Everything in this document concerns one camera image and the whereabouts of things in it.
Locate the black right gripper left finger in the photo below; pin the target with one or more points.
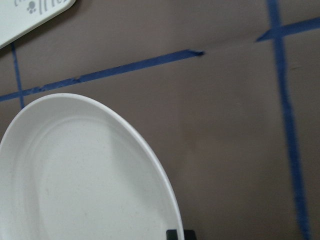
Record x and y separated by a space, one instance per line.
172 233

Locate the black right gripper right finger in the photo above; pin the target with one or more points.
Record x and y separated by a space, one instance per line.
189 231

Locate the white bear serving tray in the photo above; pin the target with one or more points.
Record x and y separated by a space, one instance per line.
19 17

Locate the beige round plate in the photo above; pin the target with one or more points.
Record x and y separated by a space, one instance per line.
73 169

